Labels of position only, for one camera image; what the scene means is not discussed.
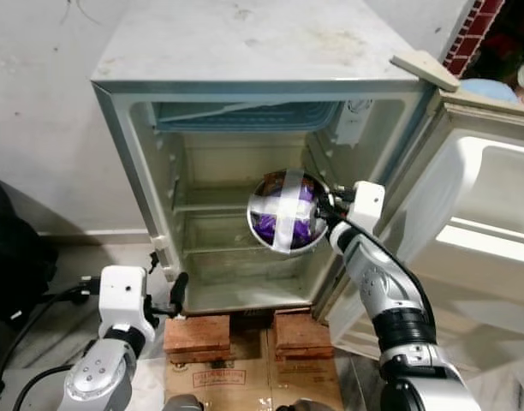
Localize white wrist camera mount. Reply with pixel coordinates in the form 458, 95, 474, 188
348, 181, 387, 236
98, 265, 149, 333

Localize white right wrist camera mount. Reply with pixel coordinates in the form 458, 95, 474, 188
348, 181, 387, 236

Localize light blue round object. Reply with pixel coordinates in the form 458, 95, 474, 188
457, 78, 521, 105

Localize white fridge door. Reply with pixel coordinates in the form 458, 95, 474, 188
326, 86, 524, 378

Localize brown cardboard box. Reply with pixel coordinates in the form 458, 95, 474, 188
164, 325, 344, 411

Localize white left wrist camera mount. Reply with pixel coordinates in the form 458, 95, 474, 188
98, 265, 149, 333

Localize black bag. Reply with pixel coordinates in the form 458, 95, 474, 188
0, 174, 59, 325

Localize beige hinge cover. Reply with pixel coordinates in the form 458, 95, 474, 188
390, 50, 461, 93

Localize taped metal bowl purple contents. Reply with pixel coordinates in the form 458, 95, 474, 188
247, 169, 330, 254

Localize white fridge body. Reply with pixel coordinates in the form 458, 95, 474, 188
91, 0, 438, 316

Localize red brick stack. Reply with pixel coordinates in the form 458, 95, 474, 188
272, 308, 336, 360
164, 314, 233, 365

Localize white thermostat housing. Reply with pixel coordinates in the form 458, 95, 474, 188
333, 98, 374, 146

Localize blue freezer compartment flap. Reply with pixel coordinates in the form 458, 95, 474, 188
151, 101, 342, 134

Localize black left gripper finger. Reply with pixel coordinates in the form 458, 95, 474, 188
169, 271, 191, 314

